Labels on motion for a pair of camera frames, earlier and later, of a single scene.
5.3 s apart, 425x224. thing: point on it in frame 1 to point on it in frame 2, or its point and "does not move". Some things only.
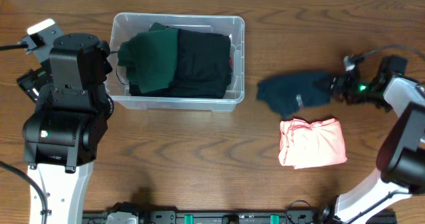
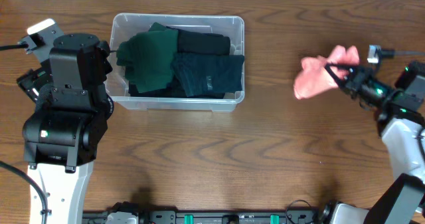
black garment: (204, 67) does not move
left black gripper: (25, 81) does not move
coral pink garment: (303, 144) to (314, 78)
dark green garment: (150, 58) does not move
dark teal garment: (288, 92) to (204, 74)
